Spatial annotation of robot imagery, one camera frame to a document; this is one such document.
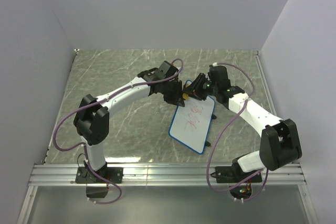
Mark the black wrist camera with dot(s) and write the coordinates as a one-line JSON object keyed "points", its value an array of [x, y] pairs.
{"points": [[165, 70], [219, 77]]}

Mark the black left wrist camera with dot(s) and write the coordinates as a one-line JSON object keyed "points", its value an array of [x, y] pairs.
{"points": [[165, 70]]}

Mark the yellow whiteboard eraser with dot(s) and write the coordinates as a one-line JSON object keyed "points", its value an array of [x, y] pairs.
{"points": [[185, 96]]}

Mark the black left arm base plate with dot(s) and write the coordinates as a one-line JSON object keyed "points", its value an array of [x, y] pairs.
{"points": [[85, 176]]}

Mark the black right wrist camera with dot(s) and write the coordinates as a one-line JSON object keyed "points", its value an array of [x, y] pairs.
{"points": [[219, 77]]}

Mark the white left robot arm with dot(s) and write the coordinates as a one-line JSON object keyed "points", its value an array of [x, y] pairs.
{"points": [[92, 121]]}

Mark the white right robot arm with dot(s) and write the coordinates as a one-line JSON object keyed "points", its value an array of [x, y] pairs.
{"points": [[279, 144]]}

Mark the aluminium front rail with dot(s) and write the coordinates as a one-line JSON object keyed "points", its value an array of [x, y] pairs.
{"points": [[162, 193]]}

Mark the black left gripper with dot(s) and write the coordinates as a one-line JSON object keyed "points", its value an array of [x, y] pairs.
{"points": [[177, 99]]}

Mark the blue-framed whiteboard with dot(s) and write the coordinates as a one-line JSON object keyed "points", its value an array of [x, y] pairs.
{"points": [[191, 123]]}

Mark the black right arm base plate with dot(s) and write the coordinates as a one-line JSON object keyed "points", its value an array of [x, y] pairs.
{"points": [[229, 174]]}

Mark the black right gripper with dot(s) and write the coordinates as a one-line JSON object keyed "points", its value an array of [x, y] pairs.
{"points": [[193, 89]]}

